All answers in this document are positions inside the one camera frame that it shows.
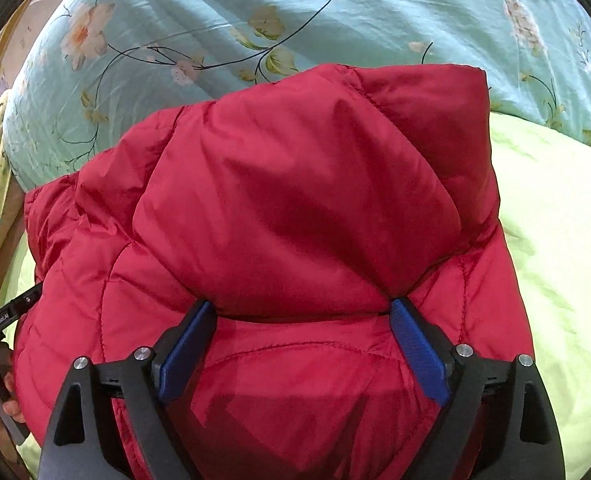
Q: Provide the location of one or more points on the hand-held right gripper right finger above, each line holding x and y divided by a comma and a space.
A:
420, 355

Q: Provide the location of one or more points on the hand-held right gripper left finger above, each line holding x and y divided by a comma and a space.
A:
185, 355

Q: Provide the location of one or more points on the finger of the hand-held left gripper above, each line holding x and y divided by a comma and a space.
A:
25, 299

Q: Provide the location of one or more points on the red quilted jacket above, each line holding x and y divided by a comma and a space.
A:
285, 220

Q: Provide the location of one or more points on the light green bed sheet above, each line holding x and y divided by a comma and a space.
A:
560, 260

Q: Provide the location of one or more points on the teal floral pillow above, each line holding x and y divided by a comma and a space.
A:
225, 20

